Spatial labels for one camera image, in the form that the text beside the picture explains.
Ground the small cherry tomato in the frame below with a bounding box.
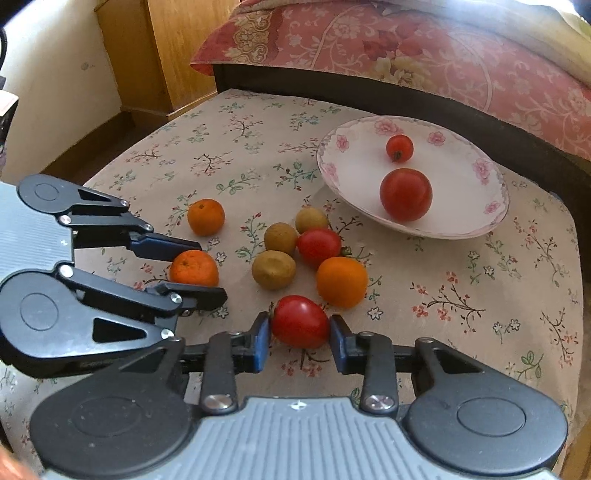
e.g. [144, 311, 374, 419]
[386, 134, 414, 163]

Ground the large dark red tomato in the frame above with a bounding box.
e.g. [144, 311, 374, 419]
[379, 168, 433, 222]

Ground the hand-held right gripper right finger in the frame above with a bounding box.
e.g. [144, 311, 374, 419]
[329, 315, 490, 415]

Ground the beige floral tablecloth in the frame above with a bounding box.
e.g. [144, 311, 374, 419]
[0, 88, 585, 480]

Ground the small mandarin orange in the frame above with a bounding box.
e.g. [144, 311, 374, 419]
[187, 199, 225, 236]
[169, 250, 219, 287]

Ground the wooden cabinet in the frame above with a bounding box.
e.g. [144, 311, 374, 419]
[95, 0, 241, 123]

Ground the dark bed frame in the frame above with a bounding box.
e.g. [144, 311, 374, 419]
[211, 62, 591, 241]

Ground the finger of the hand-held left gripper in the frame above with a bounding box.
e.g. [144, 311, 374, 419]
[55, 262, 228, 345]
[59, 186, 203, 263]

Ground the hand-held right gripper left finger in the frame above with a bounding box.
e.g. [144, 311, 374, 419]
[117, 311, 271, 415]

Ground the white pink-flowered plate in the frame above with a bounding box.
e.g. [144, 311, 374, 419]
[316, 115, 510, 240]

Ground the light floral quilt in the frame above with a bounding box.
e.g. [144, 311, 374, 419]
[388, 0, 591, 79]

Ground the pink floral blanket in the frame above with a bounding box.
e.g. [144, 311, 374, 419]
[190, 0, 591, 160]

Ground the large orange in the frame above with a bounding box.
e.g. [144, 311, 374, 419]
[316, 257, 369, 309]

